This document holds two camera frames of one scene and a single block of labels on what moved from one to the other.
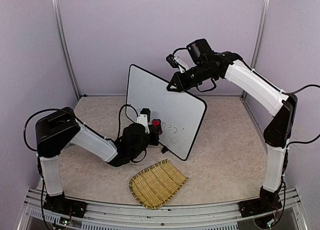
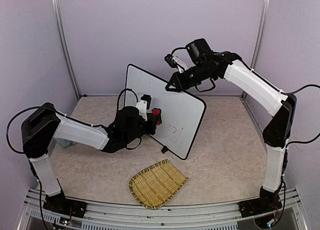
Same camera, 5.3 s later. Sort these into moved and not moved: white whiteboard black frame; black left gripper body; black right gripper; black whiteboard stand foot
Moved: black left gripper body
Not moved: black right gripper; black whiteboard stand foot; white whiteboard black frame
